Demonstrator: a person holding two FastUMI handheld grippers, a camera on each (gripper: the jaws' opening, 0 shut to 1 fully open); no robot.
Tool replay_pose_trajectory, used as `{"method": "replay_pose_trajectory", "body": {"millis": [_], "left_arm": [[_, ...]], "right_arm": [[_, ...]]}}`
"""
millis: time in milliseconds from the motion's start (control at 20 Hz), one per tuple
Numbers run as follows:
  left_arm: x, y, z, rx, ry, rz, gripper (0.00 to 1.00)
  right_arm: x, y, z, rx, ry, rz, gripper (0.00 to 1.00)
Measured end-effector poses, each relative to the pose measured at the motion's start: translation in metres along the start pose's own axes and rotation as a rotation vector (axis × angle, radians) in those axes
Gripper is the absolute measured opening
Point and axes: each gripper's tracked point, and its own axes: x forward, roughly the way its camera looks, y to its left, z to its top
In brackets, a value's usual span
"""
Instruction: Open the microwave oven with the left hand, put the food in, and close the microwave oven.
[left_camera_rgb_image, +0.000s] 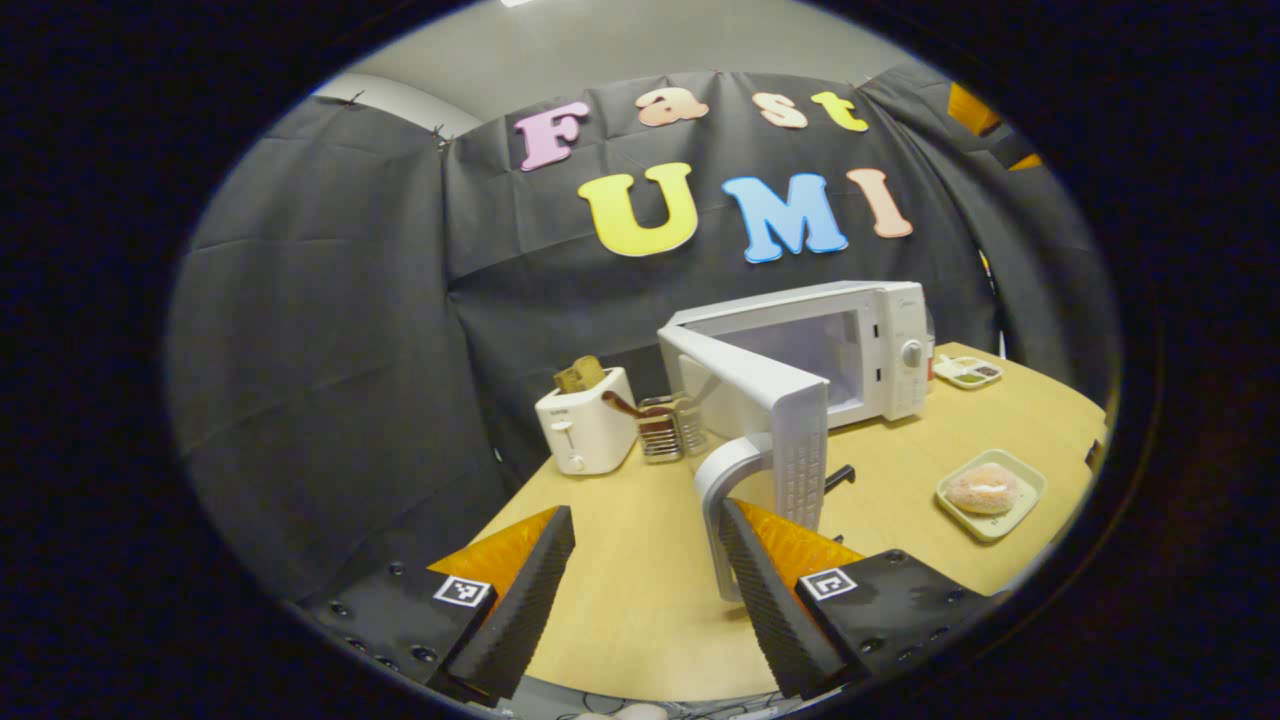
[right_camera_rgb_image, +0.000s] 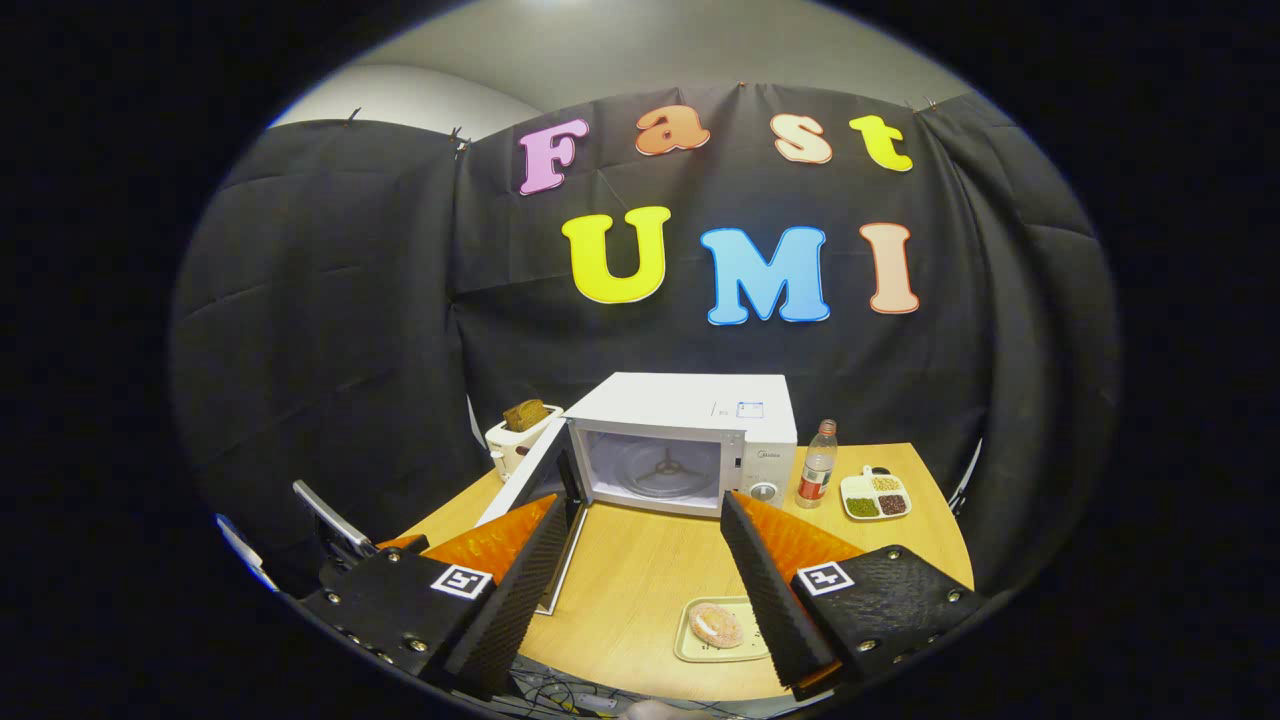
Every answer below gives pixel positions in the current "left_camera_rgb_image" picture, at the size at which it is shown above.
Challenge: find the white divided dish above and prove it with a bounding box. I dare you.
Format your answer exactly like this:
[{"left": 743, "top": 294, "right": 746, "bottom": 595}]
[{"left": 932, "top": 353, "right": 1005, "bottom": 391}]

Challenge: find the cream square plate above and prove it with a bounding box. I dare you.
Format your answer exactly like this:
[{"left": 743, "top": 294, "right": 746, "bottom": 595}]
[{"left": 935, "top": 448, "right": 1048, "bottom": 543}]

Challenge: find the black backdrop cloth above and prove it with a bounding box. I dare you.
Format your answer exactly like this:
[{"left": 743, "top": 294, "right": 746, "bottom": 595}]
[{"left": 165, "top": 62, "right": 1121, "bottom": 601}]

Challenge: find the metal toast rack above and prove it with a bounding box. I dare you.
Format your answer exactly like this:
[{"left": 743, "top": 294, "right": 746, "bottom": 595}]
[{"left": 637, "top": 393, "right": 707, "bottom": 464}]

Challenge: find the white microwave oven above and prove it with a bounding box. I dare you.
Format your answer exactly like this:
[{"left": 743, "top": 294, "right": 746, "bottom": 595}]
[{"left": 657, "top": 280, "right": 933, "bottom": 606}]

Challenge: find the brown toast slice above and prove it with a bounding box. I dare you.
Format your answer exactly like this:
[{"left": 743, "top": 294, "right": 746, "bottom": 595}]
[{"left": 553, "top": 355, "right": 607, "bottom": 395}]

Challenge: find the white toaster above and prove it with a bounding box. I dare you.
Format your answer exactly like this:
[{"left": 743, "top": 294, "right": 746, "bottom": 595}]
[{"left": 535, "top": 367, "right": 639, "bottom": 476}]

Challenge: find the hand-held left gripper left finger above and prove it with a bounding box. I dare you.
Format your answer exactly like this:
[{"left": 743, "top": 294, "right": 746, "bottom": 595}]
[{"left": 305, "top": 505, "right": 578, "bottom": 706}]

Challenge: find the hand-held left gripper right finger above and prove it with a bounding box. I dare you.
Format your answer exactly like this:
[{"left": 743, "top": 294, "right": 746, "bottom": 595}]
[{"left": 718, "top": 497, "right": 1001, "bottom": 701}]

